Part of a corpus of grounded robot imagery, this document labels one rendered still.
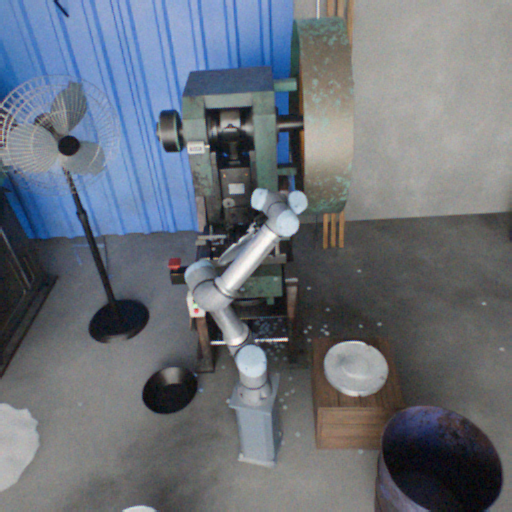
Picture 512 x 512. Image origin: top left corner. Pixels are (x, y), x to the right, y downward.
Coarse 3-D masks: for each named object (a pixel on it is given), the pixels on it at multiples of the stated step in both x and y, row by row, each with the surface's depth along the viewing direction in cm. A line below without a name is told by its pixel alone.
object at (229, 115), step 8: (224, 112) 196; (232, 112) 196; (224, 120) 196; (232, 120) 196; (224, 128) 196; (232, 128) 196; (224, 136) 201; (232, 136) 201; (240, 136) 205; (224, 144) 206; (232, 144) 205; (240, 144) 206; (224, 152) 210; (232, 152) 208; (240, 152) 209
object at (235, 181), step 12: (228, 168) 210; (240, 168) 209; (228, 180) 213; (240, 180) 213; (228, 192) 217; (240, 192) 217; (252, 192) 217; (228, 204) 219; (240, 204) 221; (228, 216) 224; (240, 216) 222; (252, 216) 225
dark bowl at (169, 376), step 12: (156, 372) 257; (168, 372) 260; (180, 372) 259; (192, 372) 256; (156, 384) 256; (168, 384) 259; (180, 384) 258; (192, 384) 253; (144, 396) 247; (156, 396) 253; (168, 396) 253; (180, 396) 252; (192, 396) 246; (156, 408) 244; (168, 408) 247; (180, 408) 242
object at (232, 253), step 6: (246, 234) 188; (252, 234) 191; (240, 240) 188; (246, 240) 194; (234, 246) 190; (240, 246) 200; (228, 252) 192; (234, 252) 200; (240, 252) 208; (222, 258) 195; (228, 258) 203; (234, 258) 211
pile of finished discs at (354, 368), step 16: (336, 352) 222; (352, 352) 221; (368, 352) 221; (336, 368) 214; (352, 368) 213; (368, 368) 213; (384, 368) 213; (336, 384) 207; (352, 384) 207; (368, 384) 206
